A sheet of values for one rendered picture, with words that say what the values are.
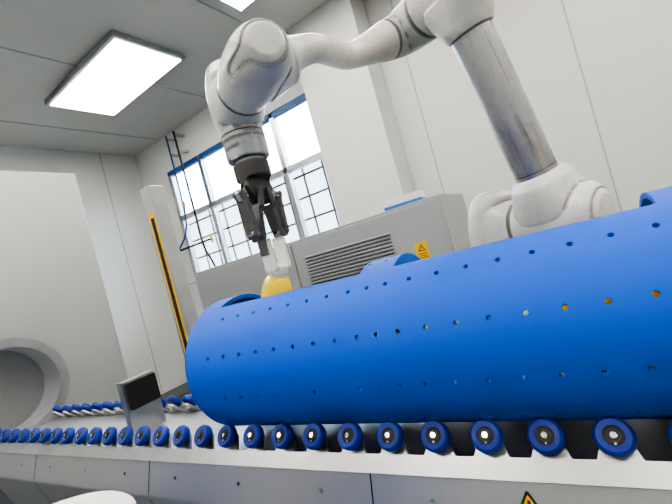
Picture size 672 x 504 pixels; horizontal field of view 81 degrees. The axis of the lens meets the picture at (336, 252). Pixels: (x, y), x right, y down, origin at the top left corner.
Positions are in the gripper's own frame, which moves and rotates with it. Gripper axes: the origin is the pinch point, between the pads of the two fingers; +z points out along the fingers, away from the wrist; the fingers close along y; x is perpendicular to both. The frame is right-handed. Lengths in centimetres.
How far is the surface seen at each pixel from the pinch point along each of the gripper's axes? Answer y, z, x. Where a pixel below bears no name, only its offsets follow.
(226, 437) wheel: 11.3, 33.2, -15.6
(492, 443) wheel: 12, 34, 37
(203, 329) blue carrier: 10.7, 10.8, -14.5
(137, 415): 3, 31, -60
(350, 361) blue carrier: 14.4, 19.6, 20.2
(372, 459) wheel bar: 11.3, 36.8, 17.3
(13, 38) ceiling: -86, -211, -249
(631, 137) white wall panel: -273, -21, 101
